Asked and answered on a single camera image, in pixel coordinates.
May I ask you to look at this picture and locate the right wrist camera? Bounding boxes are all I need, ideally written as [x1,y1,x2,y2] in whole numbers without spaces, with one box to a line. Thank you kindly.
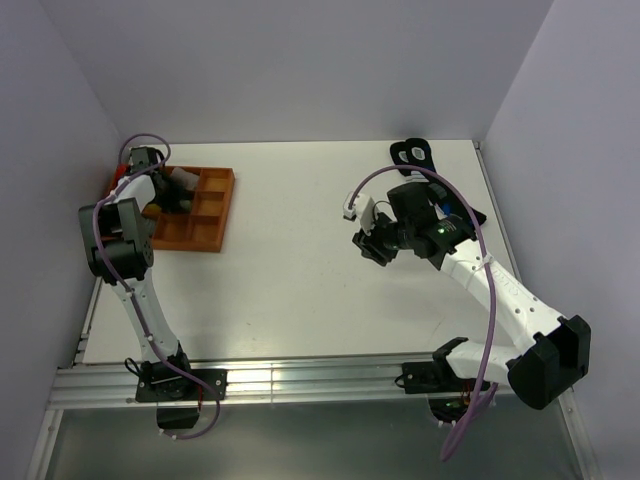
[342,191,378,236]

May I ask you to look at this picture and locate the yellow rolled sock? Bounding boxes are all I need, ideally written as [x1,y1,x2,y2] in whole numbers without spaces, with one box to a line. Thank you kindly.
[142,203,162,217]

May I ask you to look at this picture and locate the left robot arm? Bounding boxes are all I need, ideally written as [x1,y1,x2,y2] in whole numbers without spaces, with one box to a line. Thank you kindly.
[78,147,195,399]

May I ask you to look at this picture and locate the black patterned sock back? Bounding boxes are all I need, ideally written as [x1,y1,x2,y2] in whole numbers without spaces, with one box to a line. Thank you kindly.
[389,141,411,165]

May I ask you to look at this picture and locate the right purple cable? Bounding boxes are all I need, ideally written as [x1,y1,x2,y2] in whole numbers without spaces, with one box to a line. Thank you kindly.
[348,165,499,461]

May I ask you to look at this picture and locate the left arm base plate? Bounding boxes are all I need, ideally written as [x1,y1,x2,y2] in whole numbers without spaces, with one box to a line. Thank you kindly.
[135,362,228,403]

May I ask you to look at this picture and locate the mauve sock with red stripe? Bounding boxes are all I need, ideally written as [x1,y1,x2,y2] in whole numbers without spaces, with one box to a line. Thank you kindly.
[170,167,199,191]

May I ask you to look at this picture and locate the orange compartment tray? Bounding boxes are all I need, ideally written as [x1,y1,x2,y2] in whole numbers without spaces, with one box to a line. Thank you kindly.
[104,164,236,253]

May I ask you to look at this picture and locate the purple cable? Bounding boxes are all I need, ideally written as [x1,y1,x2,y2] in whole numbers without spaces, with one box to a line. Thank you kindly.
[348,165,499,461]
[92,132,222,441]

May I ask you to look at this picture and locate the black patterned sock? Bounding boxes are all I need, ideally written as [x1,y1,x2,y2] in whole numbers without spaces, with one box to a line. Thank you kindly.
[401,138,473,225]
[389,141,411,165]

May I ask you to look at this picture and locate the red rolled sock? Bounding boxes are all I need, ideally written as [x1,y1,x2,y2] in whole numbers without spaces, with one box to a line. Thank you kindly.
[114,164,128,183]

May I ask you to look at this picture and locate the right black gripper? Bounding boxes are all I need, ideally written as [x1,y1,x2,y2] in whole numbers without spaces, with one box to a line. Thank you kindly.
[353,208,414,267]

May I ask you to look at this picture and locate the aluminium front rail frame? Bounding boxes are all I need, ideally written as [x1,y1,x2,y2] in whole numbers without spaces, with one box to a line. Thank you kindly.
[46,354,430,410]

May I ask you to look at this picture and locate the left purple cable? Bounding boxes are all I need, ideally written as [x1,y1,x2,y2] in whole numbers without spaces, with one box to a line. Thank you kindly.
[92,132,222,441]

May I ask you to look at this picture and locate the black patterned sock front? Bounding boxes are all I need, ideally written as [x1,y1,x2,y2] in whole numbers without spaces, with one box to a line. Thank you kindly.
[401,138,473,225]

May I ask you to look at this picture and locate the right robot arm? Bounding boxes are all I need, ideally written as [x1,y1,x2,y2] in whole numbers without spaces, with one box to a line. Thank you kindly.
[343,183,591,410]

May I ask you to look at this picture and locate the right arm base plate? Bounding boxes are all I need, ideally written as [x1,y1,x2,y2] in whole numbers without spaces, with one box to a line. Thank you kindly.
[394,361,476,394]

